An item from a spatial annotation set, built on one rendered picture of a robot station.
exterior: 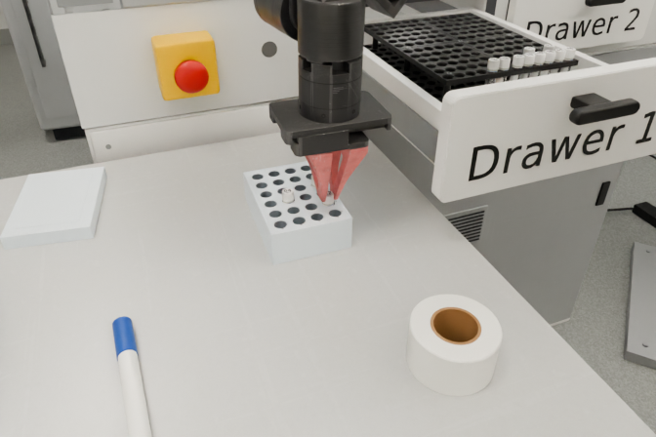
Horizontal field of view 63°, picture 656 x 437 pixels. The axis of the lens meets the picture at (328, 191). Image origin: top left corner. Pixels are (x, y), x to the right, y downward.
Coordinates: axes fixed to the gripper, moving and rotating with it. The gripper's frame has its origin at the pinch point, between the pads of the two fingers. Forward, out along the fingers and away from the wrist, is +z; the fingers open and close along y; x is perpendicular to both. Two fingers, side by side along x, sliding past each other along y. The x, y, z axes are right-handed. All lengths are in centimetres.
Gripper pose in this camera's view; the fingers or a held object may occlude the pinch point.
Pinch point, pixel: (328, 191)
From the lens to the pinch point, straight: 55.3
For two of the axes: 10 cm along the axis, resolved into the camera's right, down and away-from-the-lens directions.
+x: 3.3, 5.3, -7.8
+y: -9.4, 1.7, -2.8
